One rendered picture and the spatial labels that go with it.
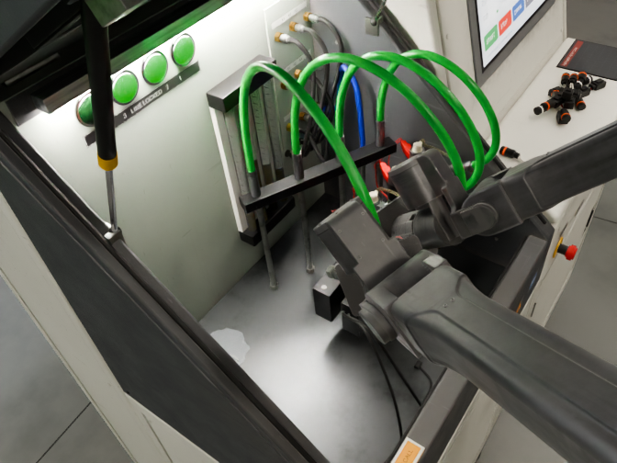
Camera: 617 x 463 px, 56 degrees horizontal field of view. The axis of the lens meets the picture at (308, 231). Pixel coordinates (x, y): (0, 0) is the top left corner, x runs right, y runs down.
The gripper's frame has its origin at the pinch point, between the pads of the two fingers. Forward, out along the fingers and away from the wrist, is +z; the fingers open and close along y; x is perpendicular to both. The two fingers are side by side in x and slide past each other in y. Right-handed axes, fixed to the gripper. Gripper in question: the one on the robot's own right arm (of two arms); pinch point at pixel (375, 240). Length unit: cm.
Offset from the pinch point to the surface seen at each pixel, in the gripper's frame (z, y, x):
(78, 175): 6.0, 31.1, 33.1
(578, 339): 73, -86, -91
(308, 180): 16.8, 13.3, -3.1
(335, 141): -21.7, 16.7, 10.3
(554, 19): 24, 15, -91
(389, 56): -8.4, 23.8, -13.3
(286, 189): 17.5, 14.0, 1.4
